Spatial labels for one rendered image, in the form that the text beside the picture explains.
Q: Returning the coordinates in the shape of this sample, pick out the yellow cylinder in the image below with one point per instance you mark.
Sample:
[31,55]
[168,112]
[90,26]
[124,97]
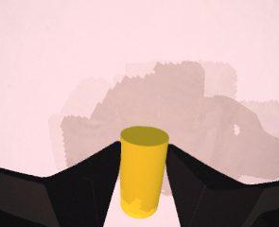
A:
[143,162]

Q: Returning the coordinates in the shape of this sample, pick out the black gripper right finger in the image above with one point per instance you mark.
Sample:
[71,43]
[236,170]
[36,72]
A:
[206,198]

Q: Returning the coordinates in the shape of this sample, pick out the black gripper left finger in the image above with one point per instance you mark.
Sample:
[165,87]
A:
[76,197]

